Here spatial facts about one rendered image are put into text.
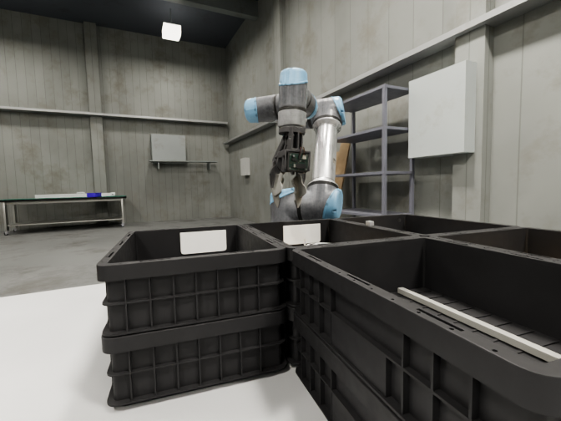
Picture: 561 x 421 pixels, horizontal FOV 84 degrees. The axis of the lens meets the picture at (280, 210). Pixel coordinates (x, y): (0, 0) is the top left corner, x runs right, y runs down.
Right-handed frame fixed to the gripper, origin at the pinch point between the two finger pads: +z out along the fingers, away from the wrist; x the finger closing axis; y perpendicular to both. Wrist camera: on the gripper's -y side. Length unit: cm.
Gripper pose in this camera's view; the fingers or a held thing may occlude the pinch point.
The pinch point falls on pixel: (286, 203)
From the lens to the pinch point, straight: 86.9
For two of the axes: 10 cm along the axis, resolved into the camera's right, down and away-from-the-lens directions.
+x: 9.4, 0.1, 3.3
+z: -0.3, 10.0, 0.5
